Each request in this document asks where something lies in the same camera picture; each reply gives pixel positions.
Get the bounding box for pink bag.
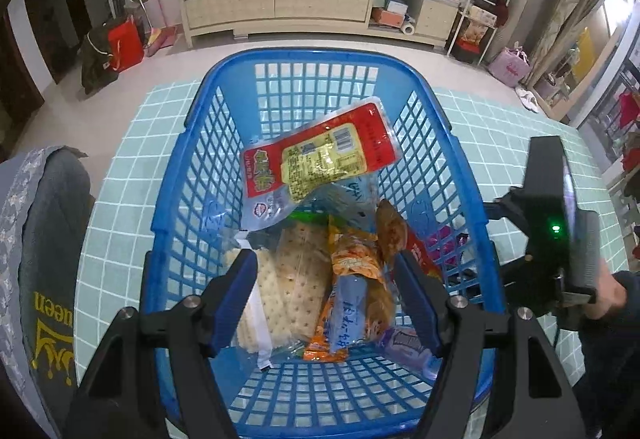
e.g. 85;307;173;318
488;47;531;85

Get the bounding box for dark bag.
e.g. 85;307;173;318
79;26;121;96

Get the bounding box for wooden drying rack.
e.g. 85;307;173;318
600;84;640;220

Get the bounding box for broom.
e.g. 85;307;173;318
144;0;177;58

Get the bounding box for orange and blue snack packet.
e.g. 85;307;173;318
302;216;396;364

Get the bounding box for purple gum pack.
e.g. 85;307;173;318
377;326;441;382

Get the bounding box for cream TV cabinet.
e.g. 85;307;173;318
178;0;461;52

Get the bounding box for green-edged cracker packet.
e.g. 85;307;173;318
272;214;335;342

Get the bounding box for clear blue snack bag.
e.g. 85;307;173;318
210;171;381;245

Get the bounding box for patterned curtain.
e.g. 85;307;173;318
527;0;608;87

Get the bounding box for white slippers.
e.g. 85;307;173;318
514;87;541;114

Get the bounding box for blue plastic basket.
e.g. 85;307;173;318
140;50;508;437

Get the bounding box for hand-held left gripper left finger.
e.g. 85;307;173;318
62;250;259;439

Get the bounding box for teal checked tablecloth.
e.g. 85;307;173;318
75;81;631;439

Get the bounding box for red and yellow snack packet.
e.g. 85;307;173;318
240;96;402;233

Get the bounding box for person's right hand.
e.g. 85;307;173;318
582;264;629;321

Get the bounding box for person's right forearm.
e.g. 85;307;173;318
570;269;640;439

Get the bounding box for clear cracker packet white label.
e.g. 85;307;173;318
222;234;281;370

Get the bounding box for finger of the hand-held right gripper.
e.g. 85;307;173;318
482;198;527;233
497;255;532;313

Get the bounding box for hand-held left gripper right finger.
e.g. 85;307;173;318
397;251;586;439

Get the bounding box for red garment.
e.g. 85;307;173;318
617;91;640;130

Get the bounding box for red bag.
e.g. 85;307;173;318
107;16;146;73

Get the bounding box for dark purple snack packet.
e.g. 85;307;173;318
425;225;471;270

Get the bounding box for red chips packet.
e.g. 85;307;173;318
402;226;443;282

